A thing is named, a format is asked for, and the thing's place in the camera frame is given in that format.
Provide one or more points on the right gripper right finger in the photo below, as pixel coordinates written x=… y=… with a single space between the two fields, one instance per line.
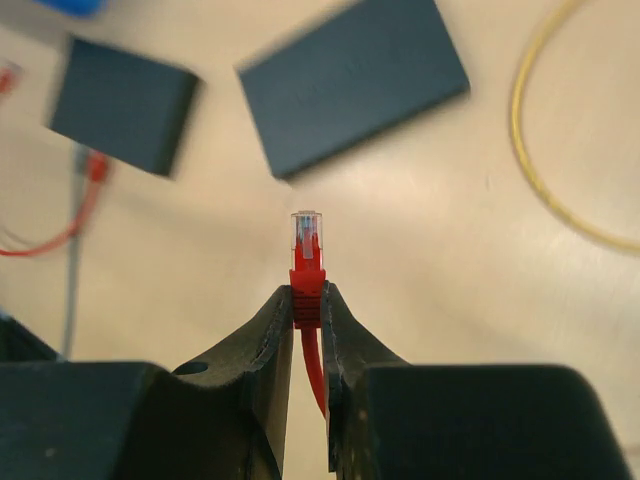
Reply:
x=390 y=419

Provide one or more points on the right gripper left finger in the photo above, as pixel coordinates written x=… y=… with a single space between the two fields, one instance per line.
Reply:
x=220 y=415

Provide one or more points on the black network switch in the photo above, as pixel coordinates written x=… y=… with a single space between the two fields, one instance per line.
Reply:
x=368 y=68
x=124 y=105

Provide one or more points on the blue plastic bin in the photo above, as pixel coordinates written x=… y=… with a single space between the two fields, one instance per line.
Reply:
x=80 y=9

